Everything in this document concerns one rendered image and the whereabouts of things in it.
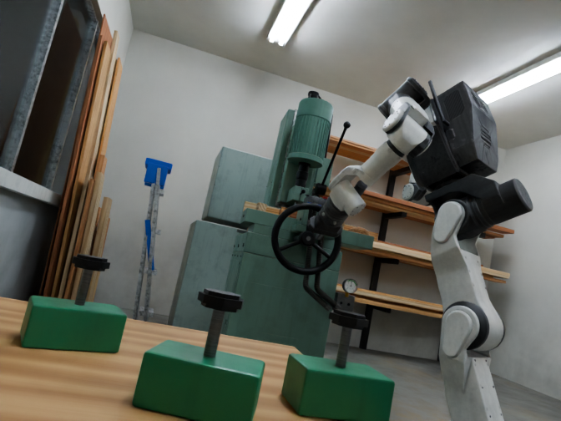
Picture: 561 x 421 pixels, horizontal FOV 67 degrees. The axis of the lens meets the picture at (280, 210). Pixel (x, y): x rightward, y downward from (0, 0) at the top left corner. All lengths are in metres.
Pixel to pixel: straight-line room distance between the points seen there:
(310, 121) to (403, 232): 3.18
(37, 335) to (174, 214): 3.77
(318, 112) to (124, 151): 2.69
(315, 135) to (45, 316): 1.64
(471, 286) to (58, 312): 1.17
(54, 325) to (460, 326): 1.11
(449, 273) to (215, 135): 3.37
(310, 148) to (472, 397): 1.21
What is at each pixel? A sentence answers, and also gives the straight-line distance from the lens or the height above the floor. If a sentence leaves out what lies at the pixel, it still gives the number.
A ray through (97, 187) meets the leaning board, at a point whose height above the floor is 0.94.
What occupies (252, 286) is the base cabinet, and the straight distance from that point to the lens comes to 1.83.
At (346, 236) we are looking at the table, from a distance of 1.92.
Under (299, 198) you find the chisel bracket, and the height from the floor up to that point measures 1.01.
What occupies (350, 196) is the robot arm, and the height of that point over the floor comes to 0.93.
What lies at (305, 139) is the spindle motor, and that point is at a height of 1.29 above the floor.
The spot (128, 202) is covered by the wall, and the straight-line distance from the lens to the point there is 4.33.
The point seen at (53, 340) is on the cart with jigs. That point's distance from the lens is 0.58.
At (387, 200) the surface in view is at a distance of 4.40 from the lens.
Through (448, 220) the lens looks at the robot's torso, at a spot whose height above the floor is 0.94.
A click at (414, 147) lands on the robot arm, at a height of 1.09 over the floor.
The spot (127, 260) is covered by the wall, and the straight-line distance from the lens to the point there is 4.31.
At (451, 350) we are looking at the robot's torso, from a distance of 1.41.
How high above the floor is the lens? 0.68
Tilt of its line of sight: 8 degrees up
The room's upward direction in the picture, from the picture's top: 12 degrees clockwise
